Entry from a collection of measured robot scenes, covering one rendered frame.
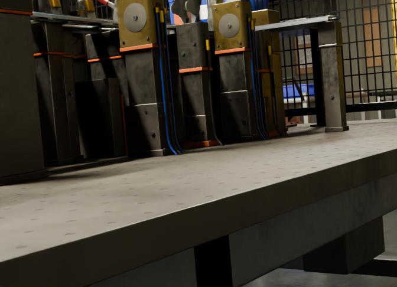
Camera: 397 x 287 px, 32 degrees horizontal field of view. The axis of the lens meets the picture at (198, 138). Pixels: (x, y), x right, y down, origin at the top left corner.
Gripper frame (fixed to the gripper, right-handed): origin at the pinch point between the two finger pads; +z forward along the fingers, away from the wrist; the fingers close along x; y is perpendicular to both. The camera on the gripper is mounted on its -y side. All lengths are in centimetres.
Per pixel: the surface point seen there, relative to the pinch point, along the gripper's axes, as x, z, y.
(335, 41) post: 35.2, 10.7, -12.2
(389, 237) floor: -12, 124, -197
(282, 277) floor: -35, 115, -107
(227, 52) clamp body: 14.9, 9.4, 9.3
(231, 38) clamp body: 16.2, 6.1, 8.9
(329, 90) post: 32.5, 23.1, -11.3
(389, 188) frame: 61, 36, 43
